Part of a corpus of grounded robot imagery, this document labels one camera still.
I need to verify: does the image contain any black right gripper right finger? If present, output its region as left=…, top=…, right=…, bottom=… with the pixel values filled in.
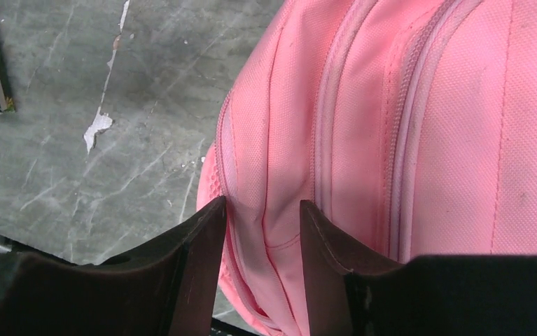
left=300, top=200, right=537, bottom=335

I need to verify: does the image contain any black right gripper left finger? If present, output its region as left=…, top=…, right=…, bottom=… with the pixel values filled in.
left=0, top=196, right=227, bottom=335

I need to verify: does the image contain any pink student backpack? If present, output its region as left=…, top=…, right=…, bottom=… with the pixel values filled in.
left=197, top=1, right=537, bottom=335

